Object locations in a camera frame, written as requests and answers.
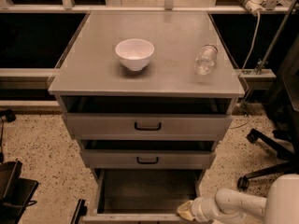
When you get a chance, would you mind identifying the grey bottom drawer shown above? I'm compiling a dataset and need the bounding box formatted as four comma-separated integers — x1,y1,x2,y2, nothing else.
80,169,203,224

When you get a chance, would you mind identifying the grey drawer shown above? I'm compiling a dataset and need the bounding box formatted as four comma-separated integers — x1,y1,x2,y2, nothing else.
80,149,216,170
80,169,203,224
63,113,232,141

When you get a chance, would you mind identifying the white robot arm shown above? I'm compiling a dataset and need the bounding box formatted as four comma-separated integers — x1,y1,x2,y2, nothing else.
177,174,299,224

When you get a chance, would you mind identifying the grey drawer cabinet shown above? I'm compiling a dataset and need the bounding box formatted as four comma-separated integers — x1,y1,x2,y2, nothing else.
49,12,244,178

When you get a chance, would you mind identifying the grey middle drawer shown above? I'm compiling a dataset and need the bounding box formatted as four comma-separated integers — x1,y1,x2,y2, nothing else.
80,149,216,170

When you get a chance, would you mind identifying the grey top drawer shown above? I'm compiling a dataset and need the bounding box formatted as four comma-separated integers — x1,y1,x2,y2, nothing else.
63,113,232,141

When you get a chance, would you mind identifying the black bar on floor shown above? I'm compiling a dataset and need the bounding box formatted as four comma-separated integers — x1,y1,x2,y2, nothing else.
70,199,87,224

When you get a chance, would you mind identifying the black office chair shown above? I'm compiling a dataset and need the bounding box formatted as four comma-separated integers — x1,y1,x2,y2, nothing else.
237,36,299,190

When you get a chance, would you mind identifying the clear plastic bottle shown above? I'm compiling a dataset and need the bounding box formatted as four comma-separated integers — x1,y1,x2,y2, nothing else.
194,44,218,76

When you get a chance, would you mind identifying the white bowl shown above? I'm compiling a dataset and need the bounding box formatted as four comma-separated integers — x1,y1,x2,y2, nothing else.
115,38,155,71

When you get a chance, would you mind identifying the metal pole with clamp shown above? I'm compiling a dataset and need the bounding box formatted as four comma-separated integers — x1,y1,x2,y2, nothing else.
253,0,298,75

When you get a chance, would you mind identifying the black caster at left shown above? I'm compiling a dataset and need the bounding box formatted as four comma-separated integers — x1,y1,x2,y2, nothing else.
0,109,16,122

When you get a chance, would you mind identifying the white power strip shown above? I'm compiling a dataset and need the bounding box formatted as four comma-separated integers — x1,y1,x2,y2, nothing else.
237,0,264,16

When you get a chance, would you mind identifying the white power cable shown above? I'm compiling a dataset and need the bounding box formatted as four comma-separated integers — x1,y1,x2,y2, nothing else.
229,10,261,130

